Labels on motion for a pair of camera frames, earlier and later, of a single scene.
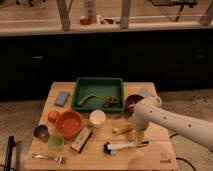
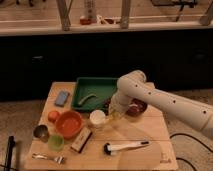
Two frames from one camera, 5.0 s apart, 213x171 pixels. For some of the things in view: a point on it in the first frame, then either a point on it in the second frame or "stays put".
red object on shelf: (85, 21) stays put
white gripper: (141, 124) → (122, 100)
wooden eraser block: (81, 139) stays put
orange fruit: (53, 116) stays put
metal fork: (38, 156) stays put
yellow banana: (121, 130) → (110, 119)
